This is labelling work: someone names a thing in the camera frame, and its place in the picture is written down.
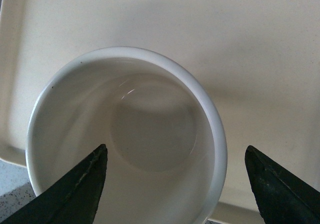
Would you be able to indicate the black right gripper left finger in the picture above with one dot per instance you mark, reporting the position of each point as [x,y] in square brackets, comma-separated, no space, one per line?
[74,198]

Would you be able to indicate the cream rectangular plastic tray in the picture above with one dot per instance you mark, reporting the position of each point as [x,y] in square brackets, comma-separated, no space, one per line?
[257,59]

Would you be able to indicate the white smiley mug black handle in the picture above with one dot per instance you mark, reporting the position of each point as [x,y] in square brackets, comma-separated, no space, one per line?
[167,154]

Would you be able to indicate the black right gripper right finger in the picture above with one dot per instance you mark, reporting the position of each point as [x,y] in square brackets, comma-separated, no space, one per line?
[281,196]

